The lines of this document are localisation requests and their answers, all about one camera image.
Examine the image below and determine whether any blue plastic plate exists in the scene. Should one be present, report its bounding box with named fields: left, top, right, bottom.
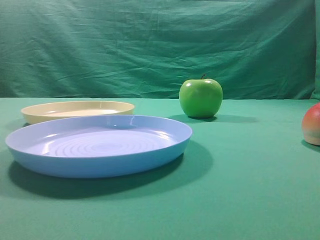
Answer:
left=5, top=115, right=193, bottom=179

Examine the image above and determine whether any green backdrop cloth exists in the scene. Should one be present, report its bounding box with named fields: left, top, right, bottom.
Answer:
left=0, top=0, right=320, bottom=99

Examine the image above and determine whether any yellow plastic plate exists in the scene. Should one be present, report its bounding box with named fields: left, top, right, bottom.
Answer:
left=21, top=100, right=135, bottom=125

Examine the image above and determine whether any green table cloth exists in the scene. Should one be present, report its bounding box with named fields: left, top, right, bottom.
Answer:
left=0, top=98, right=320, bottom=240

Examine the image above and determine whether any round red-yellow bread bun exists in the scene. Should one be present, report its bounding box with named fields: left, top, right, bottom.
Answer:
left=301, top=103, right=320, bottom=146

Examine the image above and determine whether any green apple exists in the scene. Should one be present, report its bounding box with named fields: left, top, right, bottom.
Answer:
left=178, top=74, right=223, bottom=119

